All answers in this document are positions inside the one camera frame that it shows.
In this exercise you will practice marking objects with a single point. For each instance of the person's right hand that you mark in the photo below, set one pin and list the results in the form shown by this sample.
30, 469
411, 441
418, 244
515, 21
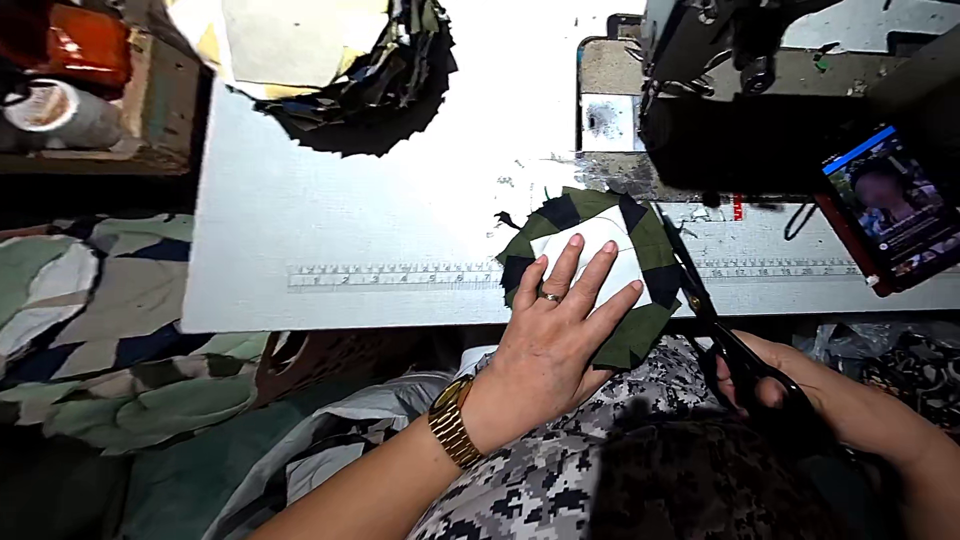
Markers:
784, 358

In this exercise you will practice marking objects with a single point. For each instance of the person's left hand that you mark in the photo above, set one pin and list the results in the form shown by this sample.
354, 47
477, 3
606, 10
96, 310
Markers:
536, 356

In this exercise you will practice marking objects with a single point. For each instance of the person's left index finger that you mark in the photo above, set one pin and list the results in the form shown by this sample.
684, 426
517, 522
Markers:
619, 305

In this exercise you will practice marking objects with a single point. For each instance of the person's left little finger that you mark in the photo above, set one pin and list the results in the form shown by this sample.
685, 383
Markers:
530, 283

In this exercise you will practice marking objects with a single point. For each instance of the person's left middle finger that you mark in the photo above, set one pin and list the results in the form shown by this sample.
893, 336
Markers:
595, 279

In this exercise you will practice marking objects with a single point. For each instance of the person's left ring finger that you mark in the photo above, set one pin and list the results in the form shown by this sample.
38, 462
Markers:
563, 268

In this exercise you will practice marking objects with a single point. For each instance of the person's right fingers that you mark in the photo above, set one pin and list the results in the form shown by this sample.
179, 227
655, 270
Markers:
769, 391

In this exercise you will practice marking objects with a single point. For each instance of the person's left thumb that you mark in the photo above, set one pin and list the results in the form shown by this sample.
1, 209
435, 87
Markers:
598, 380

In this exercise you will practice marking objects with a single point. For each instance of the green navy white patchwork piece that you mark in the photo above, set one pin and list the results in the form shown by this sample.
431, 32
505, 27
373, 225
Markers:
660, 251

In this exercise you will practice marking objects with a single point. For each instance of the black scissors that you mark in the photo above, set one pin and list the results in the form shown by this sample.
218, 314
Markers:
697, 301

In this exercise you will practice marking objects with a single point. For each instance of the person's right forearm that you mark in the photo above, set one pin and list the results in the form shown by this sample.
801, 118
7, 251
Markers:
885, 427

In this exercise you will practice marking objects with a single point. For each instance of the person's left forearm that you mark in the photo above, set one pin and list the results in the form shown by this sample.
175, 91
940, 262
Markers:
375, 491

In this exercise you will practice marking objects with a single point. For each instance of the clear plastic bag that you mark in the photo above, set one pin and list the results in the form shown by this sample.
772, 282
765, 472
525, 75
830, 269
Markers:
840, 346

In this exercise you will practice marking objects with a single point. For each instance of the person's body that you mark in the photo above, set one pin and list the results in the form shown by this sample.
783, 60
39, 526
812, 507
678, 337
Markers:
525, 487

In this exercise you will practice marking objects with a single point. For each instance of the printed ruler tape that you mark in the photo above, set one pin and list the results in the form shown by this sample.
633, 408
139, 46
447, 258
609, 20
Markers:
390, 277

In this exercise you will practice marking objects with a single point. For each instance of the black white patterned fabric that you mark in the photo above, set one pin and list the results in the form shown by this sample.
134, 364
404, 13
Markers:
911, 375

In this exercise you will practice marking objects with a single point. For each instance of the sewing machine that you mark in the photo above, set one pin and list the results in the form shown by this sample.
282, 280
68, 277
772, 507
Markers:
742, 127

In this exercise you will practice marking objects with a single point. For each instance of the grey fabric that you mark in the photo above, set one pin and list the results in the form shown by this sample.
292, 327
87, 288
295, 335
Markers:
352, 405

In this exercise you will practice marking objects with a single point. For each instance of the pink plastic basket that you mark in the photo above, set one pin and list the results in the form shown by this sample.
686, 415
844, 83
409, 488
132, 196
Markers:
322, 360

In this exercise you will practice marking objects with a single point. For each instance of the smartphone with red case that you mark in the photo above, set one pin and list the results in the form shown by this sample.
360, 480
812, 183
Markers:
889, 202

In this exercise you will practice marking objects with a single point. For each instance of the stack of round fabric pieces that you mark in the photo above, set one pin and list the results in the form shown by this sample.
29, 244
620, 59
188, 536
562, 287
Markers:
315, 52

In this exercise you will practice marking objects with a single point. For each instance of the dark green fabric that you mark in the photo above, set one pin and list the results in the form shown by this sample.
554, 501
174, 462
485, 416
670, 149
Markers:
180, 480

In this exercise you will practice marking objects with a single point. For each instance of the pile of camouflage patchwork pieces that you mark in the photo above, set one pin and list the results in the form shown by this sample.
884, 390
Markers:
127, 300

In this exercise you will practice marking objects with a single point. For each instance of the wooden box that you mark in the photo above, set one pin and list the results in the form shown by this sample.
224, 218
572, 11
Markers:
161, 97

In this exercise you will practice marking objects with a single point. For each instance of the white thread cone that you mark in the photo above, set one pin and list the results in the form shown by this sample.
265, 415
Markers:
79, 116

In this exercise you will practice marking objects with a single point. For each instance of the orange plastic object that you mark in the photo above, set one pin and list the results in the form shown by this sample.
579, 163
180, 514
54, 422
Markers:
88, 45

